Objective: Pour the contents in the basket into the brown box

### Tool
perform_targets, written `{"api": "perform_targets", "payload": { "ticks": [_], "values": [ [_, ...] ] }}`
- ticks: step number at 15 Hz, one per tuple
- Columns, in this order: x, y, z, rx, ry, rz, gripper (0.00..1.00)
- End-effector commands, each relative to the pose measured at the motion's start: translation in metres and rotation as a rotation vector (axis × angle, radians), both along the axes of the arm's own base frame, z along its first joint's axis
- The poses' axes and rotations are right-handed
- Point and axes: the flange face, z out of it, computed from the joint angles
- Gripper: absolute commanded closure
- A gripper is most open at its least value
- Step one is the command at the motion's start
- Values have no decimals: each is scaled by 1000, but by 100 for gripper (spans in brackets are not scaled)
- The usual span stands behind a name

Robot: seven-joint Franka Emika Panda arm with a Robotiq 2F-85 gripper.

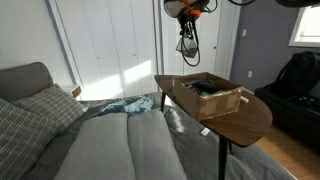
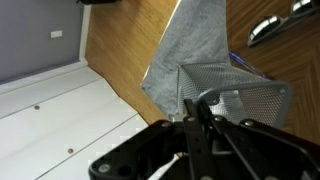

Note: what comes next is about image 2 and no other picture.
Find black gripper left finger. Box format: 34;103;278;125
88;98;218;180

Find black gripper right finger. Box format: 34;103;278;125
199;102;320;180

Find dark wooden table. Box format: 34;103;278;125
225;0;320;145

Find blue pen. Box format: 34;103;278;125
227;50;272;80

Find white closet doors with knobs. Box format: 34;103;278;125
0;65;152;180

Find dark sunglasses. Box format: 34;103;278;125
246;0;320;48

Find white wall outlet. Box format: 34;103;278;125
50;30;64;39

